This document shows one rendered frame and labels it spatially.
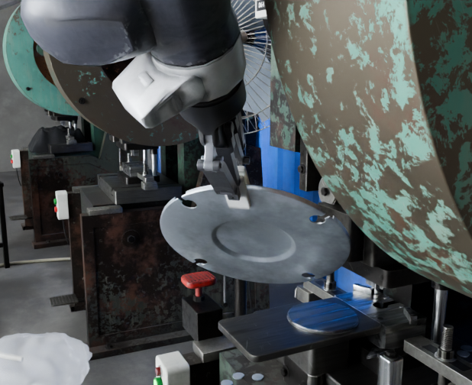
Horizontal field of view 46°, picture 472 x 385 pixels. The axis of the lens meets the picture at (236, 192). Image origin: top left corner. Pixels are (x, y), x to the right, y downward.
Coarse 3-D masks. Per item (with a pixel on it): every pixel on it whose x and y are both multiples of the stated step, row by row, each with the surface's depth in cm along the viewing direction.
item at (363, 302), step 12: (348, 300) 104; (360, 300) 104; (372, 300) 104; (384, 300) 104; (372, 312) 99; (384, 312) 99; (396, 312) 99; (384, 324) 95; (396, 324) 95; (408, 324) 96; (420, 324) 97; (372, 336) 97; (384, 336) 94; (396, 336) 95; (408, 336) 96
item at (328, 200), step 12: (324, 192) 97; (324, 204) 97; (336, 204) 97; (324, 216) 96; (336, 216) 93; (348, 216) 90; (348, 228) 90; (360, 240) 91; (360, 252) 91; (372, 252) 90; (384, 252) 90; (372, 264) 90; (384, 264) 91
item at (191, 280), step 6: (186, 276) 122; (192, 276) 123; (198, 276) 123; (204, 276) 122; (210, 276) 123; (186, 282) 120; (192, 282) 119; (198, 282) 119; (204, 282) 120; (210, 282) 120; (192, 288) 119; (198, 288) 122; (198, 294) 122
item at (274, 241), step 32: (192, 192) 75; (256, 192) 73; (288, 192) 73; (160, 224) 84; (192, 224) 82; (224, 224) 82; (256, 224) 81; (288, 224) 78; (320, 224) 76; (192, 256) 92; (224, 256) 90; (256, 256) 89; (288, 256) 86; (320, 256) 84
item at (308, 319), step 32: (224, 320) 96; (256, 320) 96; (288, 320) 96; (320, 320) 95; (352, 320) 95; (256, 352) 85; (288, 352) 86; (320, 352) 92; (288, 384) 100; (320, 384) 93
